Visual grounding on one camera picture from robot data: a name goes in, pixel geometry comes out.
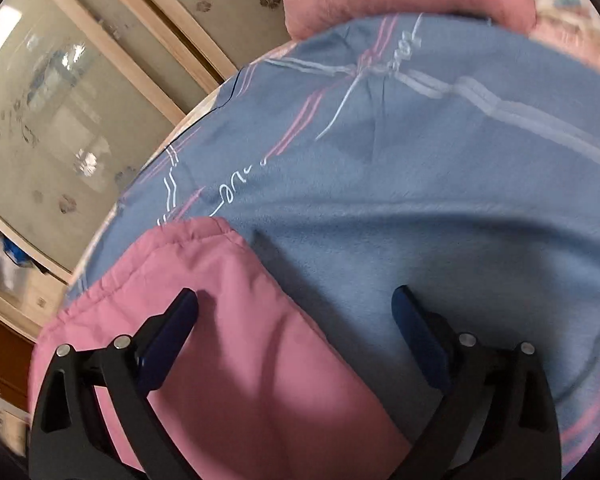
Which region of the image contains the pink and white hooded jacket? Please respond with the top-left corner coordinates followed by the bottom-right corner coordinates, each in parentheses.
top-left (29, 218), bottom-right (410, 479)

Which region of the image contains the dark brown wooden door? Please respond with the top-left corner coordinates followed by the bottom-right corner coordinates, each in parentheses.
top-left (0, 322), bottom-right (33, 412)

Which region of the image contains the blue patterned bed sheet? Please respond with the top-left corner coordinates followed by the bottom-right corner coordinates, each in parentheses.
top-left (70, 14), bottom-right (600, 479)

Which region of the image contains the open wardrobe shelf unit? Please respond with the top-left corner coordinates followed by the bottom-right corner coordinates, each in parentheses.
top-left (0, 231), bottom-right (67, 341)

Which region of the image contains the floral mattress pad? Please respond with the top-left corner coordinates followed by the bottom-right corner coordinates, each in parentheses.
top-left (530, 0), bottom-right (600, 73)

